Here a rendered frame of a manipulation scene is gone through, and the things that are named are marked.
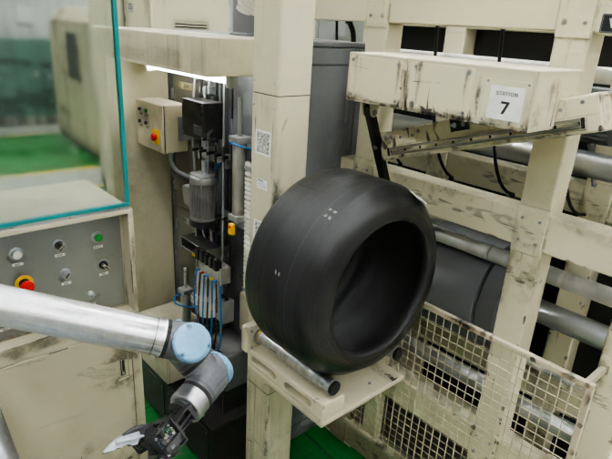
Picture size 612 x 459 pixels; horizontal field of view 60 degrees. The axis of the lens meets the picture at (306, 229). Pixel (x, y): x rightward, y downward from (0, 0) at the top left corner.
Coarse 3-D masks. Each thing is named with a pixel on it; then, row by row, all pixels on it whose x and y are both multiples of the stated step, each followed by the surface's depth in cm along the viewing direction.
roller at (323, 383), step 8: (264, 336) 170; (264, 344) 169; (272, 344) 167; (272, 352) 168; (280, 352) 164; (288, 352) 162; (288, 360) 161; (296, 360) 159; (296, 368) 159; (304, 368) 156; (312, 376) 154; (320, 376) 152; (328, 376) 152; (320, 384) 151; (328, 384) 149; (336, 384) 150; (328, 392) 149; (336, 392) 151
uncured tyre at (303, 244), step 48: (288, 192) 146; (336, 192) 139; (384, 192) 140; (288, 240) 136; (336, 240) 131; (384, 240) 180; (432, 240) 157; (288, 288) 133; (336, 288) 133; (384, 288) 179; (288, 336) 138; (336, 336) 173; (384, 336) 170
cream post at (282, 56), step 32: (256, 0) 151; (288, 0) 145; (256, 32) 154; (288, 32) 148; (256, 64) 157; (288, 64) 151; (256, 96) 160; (288, 96) 155; (288, 128) 158; (256, 160) 166; (288, 160) 162; (256, 192) 169; (256, 384) 193; (256, 416) 198; (288, 416) 201; (256, 448) 203; (288, 448) 207
